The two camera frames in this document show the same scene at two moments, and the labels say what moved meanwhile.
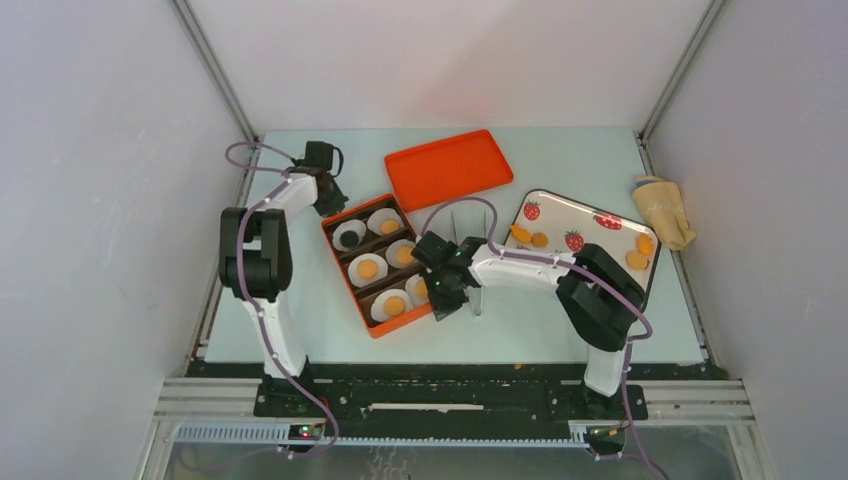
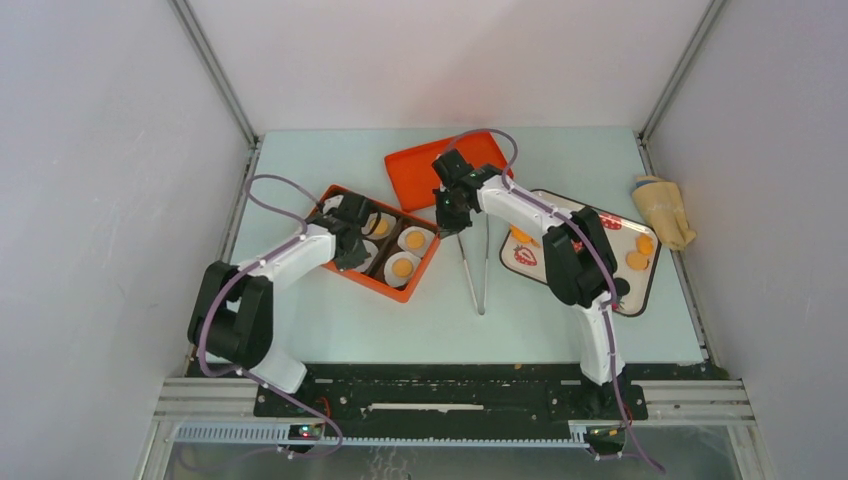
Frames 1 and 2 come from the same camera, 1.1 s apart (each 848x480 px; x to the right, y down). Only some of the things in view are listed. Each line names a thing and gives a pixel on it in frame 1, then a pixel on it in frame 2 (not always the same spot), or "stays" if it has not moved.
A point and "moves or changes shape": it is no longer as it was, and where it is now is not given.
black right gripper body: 444,298 to 448,215
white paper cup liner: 366,268 to 372,250
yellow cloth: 664,207 stays
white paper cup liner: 399,254 to 383,229
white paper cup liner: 378,311 to 400,267
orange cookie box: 372,246 moves or changes shape
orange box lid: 445,169 stays
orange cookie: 421,289 to 415,239
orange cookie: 394,306 to 402,267
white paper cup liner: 416,290 to 416,240
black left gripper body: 330,204 to 347,260
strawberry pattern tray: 546,221 stays
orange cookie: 637,261 stays
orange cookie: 645,244 stays
